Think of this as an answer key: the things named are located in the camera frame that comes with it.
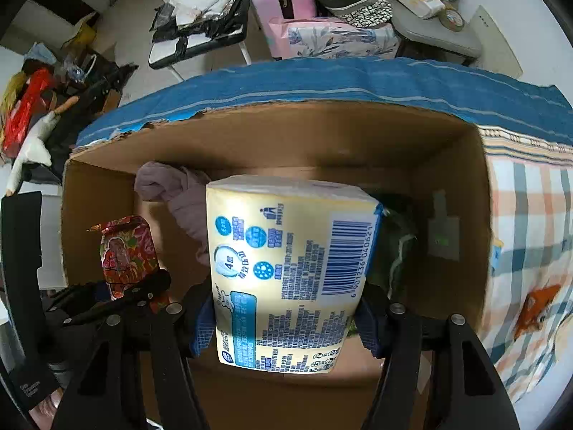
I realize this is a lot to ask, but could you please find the floral bedding pack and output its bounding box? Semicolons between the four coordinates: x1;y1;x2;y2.
268;16;400;60

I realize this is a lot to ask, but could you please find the brown cardboard box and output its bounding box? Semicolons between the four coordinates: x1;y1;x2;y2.
60;99;494;430

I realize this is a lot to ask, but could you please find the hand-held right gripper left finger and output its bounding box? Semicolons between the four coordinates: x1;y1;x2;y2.
51;283;216;430

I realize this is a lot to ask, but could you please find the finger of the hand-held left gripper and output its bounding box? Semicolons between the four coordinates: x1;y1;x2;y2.
45;271;173;329

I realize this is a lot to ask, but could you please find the red plastic bag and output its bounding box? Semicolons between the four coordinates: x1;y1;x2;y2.
2;69;57;154

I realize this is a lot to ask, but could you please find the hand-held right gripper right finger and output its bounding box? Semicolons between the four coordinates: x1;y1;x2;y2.
355;284;522;430

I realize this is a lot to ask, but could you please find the mauve cloth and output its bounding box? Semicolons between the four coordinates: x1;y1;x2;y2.
134;161;214;266

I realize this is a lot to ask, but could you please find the white goose plush toy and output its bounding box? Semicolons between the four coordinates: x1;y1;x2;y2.
5;97;87;196

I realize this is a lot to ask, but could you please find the red floral packet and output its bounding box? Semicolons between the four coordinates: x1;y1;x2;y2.
87;215;171;315

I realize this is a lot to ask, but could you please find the blue face mask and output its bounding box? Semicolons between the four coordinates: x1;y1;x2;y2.
24;43;57;64

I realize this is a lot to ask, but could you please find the yellow tissue pack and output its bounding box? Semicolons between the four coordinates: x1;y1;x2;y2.
205;175;386;375

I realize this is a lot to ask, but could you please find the pink suitcase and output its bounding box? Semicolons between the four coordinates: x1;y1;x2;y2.
250;0;317;60

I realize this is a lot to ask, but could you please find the plaid bed sheet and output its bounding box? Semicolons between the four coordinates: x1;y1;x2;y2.
477;125;573;405

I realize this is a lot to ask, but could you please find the blue striped blanket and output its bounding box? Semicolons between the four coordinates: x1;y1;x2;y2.
74;57;573;149

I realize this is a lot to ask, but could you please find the yellow plastic bag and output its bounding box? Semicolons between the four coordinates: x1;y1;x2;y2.
62;14;98;51

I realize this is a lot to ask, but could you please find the grey chair with items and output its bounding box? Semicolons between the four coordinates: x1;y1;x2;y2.
389;0;483;60

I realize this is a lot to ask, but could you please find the white board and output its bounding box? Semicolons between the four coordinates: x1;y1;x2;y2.
464;5;524;80

